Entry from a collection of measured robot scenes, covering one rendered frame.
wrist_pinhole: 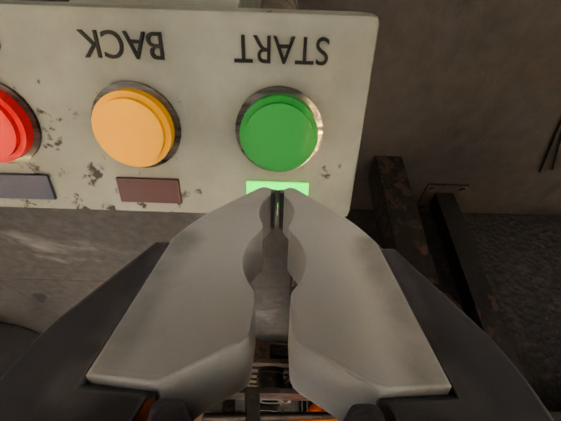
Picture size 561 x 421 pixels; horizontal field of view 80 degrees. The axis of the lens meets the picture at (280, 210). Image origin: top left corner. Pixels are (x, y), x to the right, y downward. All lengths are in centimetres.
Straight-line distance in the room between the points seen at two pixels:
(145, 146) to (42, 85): 6
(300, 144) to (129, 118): 8
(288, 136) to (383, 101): 76
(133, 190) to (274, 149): 9
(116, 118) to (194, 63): 5
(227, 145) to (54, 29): 9
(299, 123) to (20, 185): 17
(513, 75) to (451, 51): 17
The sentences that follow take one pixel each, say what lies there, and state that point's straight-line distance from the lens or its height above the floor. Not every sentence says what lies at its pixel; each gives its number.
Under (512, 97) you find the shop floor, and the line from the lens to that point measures 104.
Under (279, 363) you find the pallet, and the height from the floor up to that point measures 14.
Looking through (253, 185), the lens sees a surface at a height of 61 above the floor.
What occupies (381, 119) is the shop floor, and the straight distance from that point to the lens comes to 96.
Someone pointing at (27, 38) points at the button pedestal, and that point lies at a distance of 21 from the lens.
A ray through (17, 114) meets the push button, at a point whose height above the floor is 60.
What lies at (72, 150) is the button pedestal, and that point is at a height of 61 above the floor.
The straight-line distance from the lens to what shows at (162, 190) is 21.
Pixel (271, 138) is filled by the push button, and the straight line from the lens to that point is 17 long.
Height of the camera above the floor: 74
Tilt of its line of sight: 38 degrees down
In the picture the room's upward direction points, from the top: 178 degrees counter-clockwise
